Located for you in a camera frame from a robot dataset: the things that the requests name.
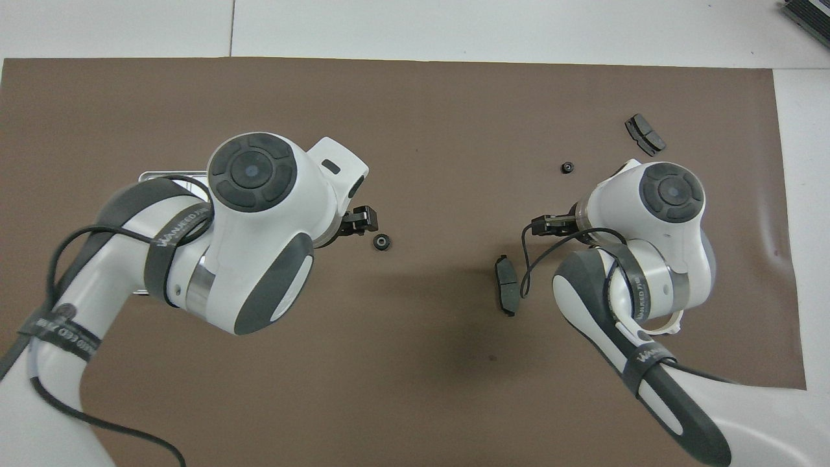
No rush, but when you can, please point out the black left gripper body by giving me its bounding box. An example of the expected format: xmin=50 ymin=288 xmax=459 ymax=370
xmin=314 ymin=214 xmax=356 ymax=249

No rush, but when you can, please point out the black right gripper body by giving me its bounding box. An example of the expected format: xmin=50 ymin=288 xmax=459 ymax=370
xmin=531 ymin=215 xmax=578 ymax=236

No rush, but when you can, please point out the silver metal tray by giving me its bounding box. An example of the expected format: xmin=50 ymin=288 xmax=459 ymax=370
xmin=133 ymin=170 xmax=215 ymax=298

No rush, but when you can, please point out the long dark brake pad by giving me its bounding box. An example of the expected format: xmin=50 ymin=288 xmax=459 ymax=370
xmin=494 ymin=255 xmax=521 ymax=318

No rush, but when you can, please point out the brown table mat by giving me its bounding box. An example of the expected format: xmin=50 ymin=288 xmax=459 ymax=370
xmin=0 ymin=57 xmax=816 ymax=467

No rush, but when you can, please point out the short dark brake pad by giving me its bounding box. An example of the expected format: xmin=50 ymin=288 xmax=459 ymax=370
xmin=624 ymin=114 xmax=667 ymax=158

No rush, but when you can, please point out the dark ribbed box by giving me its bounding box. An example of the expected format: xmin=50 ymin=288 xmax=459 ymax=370
xmin=781 ymin=0 xmax=830 ymax=41

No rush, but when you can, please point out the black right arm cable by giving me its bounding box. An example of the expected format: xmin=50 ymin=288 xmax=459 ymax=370
xmin=519 ymin=227 xmax=628 ymax=299

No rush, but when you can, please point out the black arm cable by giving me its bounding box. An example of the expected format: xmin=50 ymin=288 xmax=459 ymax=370
xmin=0 ymin=176 xmax=215 ymax=467
xmin=519 ymin=227 xmax=628 ymax=299

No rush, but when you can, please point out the white curved plastic bracket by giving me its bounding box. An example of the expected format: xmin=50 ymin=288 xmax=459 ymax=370
xmin=639 ymin=310 xmax=685 ymax=336

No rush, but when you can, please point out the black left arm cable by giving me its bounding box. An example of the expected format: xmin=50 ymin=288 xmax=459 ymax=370
xmin=0 ymin=176 xmax=215 ymax=467

